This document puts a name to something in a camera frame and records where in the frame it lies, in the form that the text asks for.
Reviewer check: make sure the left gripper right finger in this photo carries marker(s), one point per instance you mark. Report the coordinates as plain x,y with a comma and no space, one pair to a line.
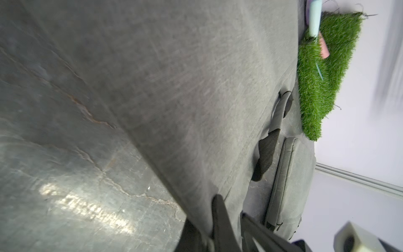
254,233

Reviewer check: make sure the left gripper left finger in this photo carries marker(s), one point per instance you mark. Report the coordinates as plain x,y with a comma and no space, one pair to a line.
223,234

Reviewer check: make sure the grey laptop bag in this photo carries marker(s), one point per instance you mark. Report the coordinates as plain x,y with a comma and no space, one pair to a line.
193,84
291,188

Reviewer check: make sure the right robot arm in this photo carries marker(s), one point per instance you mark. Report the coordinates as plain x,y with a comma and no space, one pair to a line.
348,236

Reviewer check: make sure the green artificial grass mat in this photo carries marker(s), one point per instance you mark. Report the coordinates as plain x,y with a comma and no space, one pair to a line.
320,79

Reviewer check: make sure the purple pink garden trowel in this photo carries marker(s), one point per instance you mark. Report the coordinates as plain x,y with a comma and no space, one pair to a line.
325,51

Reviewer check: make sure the teal garden trowel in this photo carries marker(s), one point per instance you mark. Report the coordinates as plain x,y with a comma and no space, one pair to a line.
314,10

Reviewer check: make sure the aluminium wall rail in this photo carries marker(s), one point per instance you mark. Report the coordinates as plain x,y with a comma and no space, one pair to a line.
380,186

